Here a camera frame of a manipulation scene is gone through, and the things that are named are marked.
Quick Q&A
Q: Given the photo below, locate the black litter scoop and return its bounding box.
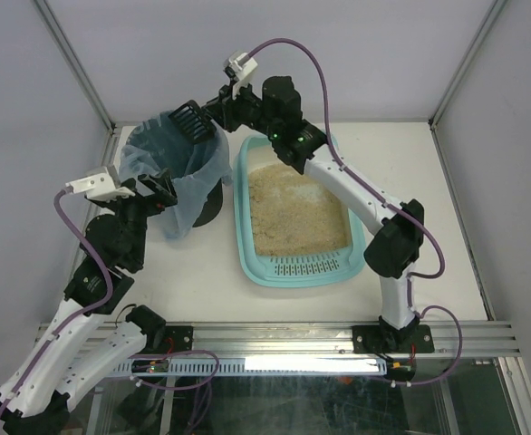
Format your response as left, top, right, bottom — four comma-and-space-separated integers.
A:
169, 100, 216, 145

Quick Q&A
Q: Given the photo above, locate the translucent blue bin liner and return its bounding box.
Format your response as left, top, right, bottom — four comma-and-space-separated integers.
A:
119, 110, 234, 241

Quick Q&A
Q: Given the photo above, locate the black trash bin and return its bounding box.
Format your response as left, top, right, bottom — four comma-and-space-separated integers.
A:
127, 110, 225, 228

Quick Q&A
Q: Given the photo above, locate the teal litter box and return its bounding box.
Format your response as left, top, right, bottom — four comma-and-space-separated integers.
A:
233, 135, 365, 288

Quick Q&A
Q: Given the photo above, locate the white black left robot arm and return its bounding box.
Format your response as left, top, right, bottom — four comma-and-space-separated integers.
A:
0, 166, 178, 434

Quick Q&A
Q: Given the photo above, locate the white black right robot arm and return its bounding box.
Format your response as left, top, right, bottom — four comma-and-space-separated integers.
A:
202, 76, 424, 342

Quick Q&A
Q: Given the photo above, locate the beige cat litter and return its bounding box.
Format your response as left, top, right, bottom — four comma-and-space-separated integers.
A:
247, 164, 349, 256

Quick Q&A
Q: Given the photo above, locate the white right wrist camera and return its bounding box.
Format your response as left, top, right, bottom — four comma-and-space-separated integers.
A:
224, 51, 258, 100

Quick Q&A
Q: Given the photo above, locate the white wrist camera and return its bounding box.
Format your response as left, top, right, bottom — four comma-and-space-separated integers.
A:
65, 165, 135, 202
224, 51, 258, 100

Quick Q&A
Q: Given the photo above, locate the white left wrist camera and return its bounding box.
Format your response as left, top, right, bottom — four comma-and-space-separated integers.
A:
65, 165, 135, 202

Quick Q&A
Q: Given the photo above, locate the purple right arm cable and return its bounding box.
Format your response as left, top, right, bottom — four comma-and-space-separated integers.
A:
246, 38, 464, 387

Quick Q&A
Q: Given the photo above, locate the white slotted cable duct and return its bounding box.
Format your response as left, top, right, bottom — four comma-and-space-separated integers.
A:
111, 356, 387, 377

